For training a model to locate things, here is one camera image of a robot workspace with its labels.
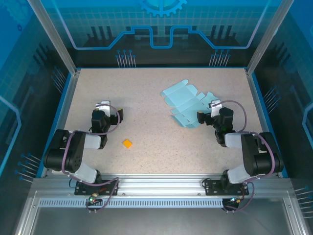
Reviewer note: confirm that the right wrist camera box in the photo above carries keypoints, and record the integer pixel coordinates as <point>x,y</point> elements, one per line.
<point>215,107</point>

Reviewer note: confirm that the aluminium mounting rail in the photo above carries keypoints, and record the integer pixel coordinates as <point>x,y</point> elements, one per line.
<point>159,186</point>

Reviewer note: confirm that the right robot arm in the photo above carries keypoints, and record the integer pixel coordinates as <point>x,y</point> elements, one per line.
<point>256,156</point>

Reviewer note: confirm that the aluminium frame post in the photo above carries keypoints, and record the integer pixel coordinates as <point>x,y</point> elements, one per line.
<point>262,41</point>
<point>58,41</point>

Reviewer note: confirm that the steel shelf panel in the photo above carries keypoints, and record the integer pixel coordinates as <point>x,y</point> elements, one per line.
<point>159,220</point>

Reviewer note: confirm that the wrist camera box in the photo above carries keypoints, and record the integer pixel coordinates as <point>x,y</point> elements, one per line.
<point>215,107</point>
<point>104,106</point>

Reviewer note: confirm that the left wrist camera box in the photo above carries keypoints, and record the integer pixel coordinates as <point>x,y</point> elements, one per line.
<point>104,106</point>

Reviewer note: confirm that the aluminium side rail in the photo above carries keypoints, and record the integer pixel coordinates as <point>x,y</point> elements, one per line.
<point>63,122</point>
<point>262,122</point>

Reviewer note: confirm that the small orange square block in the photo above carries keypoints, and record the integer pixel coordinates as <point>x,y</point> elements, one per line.
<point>127,143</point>

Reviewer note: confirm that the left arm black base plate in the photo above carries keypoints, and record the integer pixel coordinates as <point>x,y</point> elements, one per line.
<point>82,190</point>

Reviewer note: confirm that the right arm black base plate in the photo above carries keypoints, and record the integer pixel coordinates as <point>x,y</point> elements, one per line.
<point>212,188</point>

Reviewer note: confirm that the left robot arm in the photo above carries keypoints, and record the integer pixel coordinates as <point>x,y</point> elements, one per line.
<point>71,151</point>

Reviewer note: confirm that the light blue paper box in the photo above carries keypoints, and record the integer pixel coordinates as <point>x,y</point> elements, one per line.
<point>183,98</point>

